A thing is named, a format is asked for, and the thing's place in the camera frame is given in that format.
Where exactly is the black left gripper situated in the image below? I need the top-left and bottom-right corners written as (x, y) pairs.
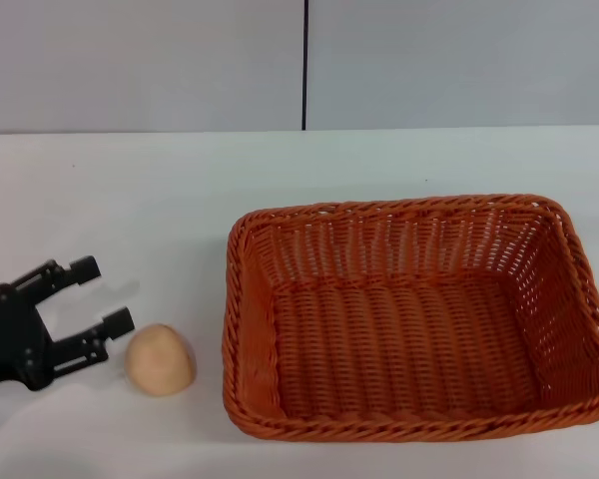
top-left (0, 255), bottom-right (136, 393)

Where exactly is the pale peach fruit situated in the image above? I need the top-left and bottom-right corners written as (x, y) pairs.
top-left (124, 322), bottom-right (198, 398)

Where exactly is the orange woven plastic basket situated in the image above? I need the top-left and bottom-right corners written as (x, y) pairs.
top-left (222, 193), bottom-right (599, 444)

